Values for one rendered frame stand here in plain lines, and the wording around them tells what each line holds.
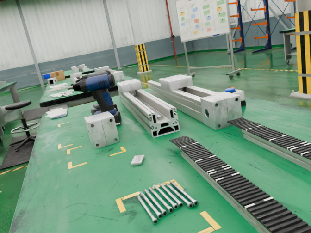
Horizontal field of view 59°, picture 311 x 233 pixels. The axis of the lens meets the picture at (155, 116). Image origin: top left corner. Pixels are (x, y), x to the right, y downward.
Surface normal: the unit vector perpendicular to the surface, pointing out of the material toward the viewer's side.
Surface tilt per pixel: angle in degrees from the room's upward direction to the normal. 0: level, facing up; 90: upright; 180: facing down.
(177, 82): 90
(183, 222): 0
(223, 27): 90
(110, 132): 90
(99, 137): 90
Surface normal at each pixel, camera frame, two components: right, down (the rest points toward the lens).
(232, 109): 0.25, 0.21
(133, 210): -0.19, -0.95
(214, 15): -0.76, 0.31
